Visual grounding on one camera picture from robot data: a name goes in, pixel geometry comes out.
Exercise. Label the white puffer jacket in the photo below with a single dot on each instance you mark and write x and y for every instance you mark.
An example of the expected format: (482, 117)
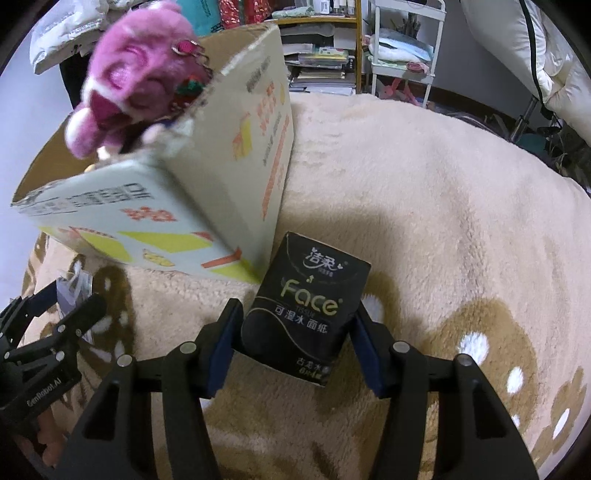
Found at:
(72, 27)

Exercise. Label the teal bag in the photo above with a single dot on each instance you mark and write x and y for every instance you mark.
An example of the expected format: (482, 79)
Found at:
(203, 15)

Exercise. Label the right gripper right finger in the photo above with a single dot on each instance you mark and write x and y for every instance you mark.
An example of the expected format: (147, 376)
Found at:
(477, 439)

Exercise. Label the cream folded mattress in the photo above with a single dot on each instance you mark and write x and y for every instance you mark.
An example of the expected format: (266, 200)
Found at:
(528, 43)

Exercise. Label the white rolling cart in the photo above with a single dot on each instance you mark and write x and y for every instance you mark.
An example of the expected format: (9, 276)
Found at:
(401, 55)

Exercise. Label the cardboard box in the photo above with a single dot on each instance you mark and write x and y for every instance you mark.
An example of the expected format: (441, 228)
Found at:
(204, 196)

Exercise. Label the beige patterned blanket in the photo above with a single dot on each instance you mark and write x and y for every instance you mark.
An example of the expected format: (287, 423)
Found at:
(475, 245)

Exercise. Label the black Face tissue pack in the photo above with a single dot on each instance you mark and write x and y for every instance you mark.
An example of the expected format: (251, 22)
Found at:
(299, 318)

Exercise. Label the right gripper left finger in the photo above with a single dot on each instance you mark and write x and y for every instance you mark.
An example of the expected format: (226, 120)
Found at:
(113, 437)

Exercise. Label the pink strawberry bear plush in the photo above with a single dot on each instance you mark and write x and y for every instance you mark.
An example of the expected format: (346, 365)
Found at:
(146, 67)

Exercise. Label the person's left hand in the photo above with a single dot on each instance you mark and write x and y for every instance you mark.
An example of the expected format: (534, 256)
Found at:
(51, 436)

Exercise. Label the red patterned gift bag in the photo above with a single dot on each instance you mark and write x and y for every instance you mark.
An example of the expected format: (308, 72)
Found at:
(235, 13)

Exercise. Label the wooden shelf unit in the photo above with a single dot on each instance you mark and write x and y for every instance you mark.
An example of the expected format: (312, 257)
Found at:
(323, 46)

